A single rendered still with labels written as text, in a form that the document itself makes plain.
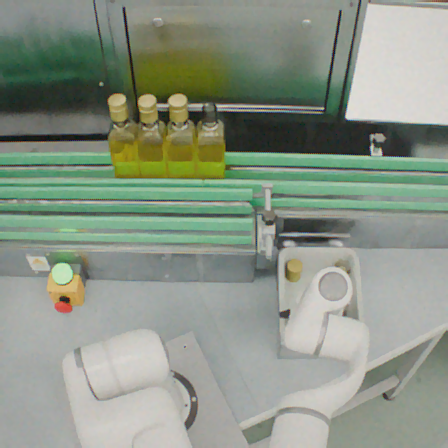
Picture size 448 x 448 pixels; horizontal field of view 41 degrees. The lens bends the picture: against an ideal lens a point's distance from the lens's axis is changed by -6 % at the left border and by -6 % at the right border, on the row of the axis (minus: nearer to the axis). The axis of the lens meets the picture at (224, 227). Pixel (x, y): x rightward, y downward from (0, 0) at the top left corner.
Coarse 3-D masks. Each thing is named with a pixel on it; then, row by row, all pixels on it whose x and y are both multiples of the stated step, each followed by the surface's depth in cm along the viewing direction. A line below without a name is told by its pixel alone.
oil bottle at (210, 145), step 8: (200, 120) 121; (200, 128) 119; (216, 128) 119; (224, 128) 122; (200, 136) 119; (208, 136) 119; (216, 136) 119; (224, 136) 121; (200, 144) 120; (208, 144) 120; (216, 144) 120; (224, 144) 121; (200, 152) 122; (208, 152) 122; (216, 152) 122; (224, 152) 123; (200, 160) 124; (208, 160) 124; (216, 160) 124; (224, 160) 125; (200, 168) 126; (208, 168) 126; (216, 168) 126; (224, 168) 127; (200, 176) 128; (208, 176) 128; (216, 176) 128; (224, 176) 129
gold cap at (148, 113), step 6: (144, 96) 114; (150, 96) 114; (138, 102) 114; (144, 102) 114; (150, 102) 114; (144, 108) 113; (150, 108) 114; (156, 108) 115; (144, 114) 115; (150, 114) 115; (156, 114) 116; (144, 120) 116; (150, 120) 116
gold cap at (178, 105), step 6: (174, 96) 114; (180, 96) 114; (174, 102) 114; (180, 102) 114; (186, 102) 114; (174, 108) 114; (180, 108) 114; (186, 108) 115; (174, 114) 115; (180, 114) 115; (186, 114) 116; (174, 120) 116; (180, 120) 116
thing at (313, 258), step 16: (288, 256) 135; (304, 256) 135; (320, 256) 135; (336, 256) 135; (352, 256) 133; (304, 272) 139; (352, 272) 132; (288, 288) 137; (304, 288) 137; (352, 304) 130
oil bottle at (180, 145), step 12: (168, 132) 119; (180, 132) 119; (192, 132) 120; (168, 144) 120; (180, 144) 120; (192, 144) 120; (168, 156) 123; (180, 156) 123; (192, 156) 123; (168, 168) 127; (180, 168) 126; (192, 168) 126
